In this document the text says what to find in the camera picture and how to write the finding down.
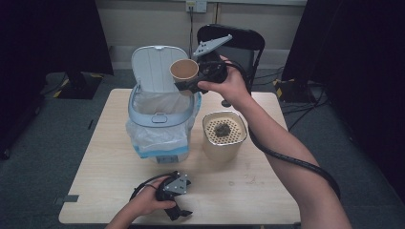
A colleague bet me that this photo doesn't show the person's left hand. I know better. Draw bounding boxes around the person's left hand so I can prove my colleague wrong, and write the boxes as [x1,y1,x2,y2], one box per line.
[126,176,178,219]

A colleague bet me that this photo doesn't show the white wall socket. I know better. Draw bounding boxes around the white wall socket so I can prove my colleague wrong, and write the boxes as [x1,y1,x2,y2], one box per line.
[185,0,208,14]

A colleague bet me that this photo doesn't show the beige strainer container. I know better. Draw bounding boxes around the beige strainer container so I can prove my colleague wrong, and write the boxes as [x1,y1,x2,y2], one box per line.
[202,110,249,163]

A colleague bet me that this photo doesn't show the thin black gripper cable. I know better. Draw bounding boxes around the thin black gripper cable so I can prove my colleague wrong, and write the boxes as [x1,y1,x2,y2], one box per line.
[128,171,176,201]

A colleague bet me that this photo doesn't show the grey floor tape strip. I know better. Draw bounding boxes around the grey floor tape strip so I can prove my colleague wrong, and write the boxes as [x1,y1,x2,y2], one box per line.
[53,194,80,206]

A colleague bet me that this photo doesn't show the light grey trash bin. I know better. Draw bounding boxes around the light grey trash bin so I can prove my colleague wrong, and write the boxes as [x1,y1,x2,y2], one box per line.
[127,44,198,165]

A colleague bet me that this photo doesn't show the black floor cables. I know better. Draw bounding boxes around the black floor cables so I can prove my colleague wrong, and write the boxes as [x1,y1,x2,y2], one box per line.
[254,66,330,132]

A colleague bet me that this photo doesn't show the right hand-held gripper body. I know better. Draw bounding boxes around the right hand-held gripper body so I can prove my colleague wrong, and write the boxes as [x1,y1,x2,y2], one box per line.
[192,33,234,85]

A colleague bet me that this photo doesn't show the black wall socket cable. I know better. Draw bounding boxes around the black wall socket cable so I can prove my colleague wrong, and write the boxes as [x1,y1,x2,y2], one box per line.
[188,6,196,60]

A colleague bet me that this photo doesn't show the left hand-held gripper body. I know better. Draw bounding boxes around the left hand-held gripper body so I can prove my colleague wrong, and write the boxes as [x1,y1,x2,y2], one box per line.
[155,171,192,203]

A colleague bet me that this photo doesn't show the black curtain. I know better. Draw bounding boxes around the black curtain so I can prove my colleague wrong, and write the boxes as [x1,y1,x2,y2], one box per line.
[281,0,405,204]
[0,0,115,160]

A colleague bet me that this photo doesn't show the black folding chair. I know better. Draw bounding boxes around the black folding chair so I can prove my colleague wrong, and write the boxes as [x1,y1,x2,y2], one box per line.
[196,23,266,108]

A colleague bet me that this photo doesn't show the black stand base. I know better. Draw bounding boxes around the black stand base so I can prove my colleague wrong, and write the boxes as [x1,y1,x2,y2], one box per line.
[56,71,103,100]

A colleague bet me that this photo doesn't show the dark wet residue clump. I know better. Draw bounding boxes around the dark wet residue clump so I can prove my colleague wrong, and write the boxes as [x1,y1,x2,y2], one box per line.
[213,122,232,138]

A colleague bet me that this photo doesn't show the yellow black floor block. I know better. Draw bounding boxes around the yellow black floor block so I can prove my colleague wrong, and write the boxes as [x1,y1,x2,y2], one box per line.
[272,77,320,103]

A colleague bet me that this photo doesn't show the person's right hand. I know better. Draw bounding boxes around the person's right hand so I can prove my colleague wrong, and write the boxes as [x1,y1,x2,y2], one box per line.
[196,55,253,110]

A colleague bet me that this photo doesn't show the thick black corrugated cable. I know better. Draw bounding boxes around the thick black corrugated cable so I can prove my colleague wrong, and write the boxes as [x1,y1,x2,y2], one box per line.
[219,59,342,202]

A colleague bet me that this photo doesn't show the brown paper cup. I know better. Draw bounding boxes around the brown paper cup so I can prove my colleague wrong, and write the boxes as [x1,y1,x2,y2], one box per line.
[168,58,201,85]

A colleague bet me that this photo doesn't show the clear plastic bin liner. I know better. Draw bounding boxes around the clear plastic bin liner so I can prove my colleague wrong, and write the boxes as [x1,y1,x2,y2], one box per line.
[125,90,203,159]

